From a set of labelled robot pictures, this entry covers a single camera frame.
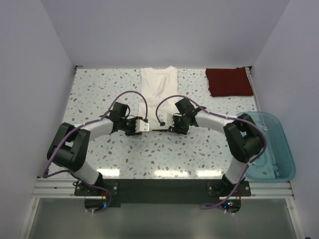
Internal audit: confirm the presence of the white t shirt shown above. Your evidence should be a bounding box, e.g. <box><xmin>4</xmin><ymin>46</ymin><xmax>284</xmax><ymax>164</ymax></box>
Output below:
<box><xmin>138</xmin><ymin>66</ymin><xmax>178</xmax><ymax>130</ymax></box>

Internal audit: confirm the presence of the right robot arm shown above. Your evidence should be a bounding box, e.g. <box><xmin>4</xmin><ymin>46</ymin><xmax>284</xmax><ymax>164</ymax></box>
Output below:
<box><xmin>155</xmin><ymin>95</ymin><xmax>267</xmax><ymax>189</ymax></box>

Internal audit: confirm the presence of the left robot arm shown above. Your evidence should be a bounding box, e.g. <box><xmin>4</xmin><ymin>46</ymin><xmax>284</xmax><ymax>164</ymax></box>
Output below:
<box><xmin>42</xmin><ymin>102</ymin><xmax>143</xmax><ymax>188</ymax></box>

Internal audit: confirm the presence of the folded dark red shirt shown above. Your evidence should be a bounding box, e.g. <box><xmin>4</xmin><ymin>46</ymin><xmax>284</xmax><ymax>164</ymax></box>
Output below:
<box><xmin>205</xmin><ymin>67</ymin><xmax>254</xmax><ymax>97</ymax></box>

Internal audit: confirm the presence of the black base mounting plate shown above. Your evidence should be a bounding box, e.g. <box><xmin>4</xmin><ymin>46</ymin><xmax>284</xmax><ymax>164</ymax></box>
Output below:
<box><xmin>73</xmin><ymin>179</ymin><xmax>252</xmax><ymax>212</ymax></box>

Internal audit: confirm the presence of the blue plastic bin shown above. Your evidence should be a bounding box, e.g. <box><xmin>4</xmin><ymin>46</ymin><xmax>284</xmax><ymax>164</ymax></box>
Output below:
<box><xmin>246</xmin><ymin>112</ymin><xmax>296</xmax><ymax>182</ymax></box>

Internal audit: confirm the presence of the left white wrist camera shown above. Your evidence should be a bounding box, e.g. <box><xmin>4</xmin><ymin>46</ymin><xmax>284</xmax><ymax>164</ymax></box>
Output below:
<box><xmin>136</xmin><ymin>119</ymin><xmax>150</xmax><ymax>133</ymax></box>

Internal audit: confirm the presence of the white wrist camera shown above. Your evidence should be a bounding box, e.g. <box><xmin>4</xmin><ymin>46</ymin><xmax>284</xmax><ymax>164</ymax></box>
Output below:
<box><xmin>136</xmin><ymin>119</ymin><xmax>150</xmax><ymax>133</ymax></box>
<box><xmin>159</xmin><ymin>113</ymin><xmax>174</xmax><ymax>127</ymax></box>

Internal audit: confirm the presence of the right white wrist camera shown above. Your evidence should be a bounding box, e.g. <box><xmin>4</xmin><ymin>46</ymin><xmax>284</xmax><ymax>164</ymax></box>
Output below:
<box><xmin>159</xmin><ymin>113</ymin><xmax>174</xmax><ymax>127</ymax></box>

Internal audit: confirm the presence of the aluminium frame rail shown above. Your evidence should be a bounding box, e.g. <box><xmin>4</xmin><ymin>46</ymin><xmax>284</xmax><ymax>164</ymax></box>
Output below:
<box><xmin>32</xmin><ymin>178</ymin><xmax>295</xmax><ymax>199</ymax></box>

